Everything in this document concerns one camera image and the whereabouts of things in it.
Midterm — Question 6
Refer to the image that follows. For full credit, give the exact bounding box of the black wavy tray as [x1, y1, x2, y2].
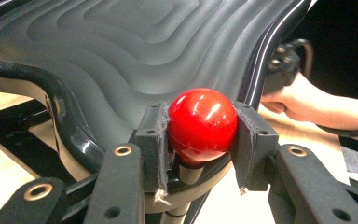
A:
[0, 0, 312, 216]

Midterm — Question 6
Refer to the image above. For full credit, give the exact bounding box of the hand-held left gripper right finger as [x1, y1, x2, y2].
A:
[229, 101, 280, 192]

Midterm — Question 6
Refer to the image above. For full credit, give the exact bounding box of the red ball knob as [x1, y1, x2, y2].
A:
[167, 88, 240, 164]

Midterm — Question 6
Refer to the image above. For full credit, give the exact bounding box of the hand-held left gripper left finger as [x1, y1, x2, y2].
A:
[134, 101, 172, 194]

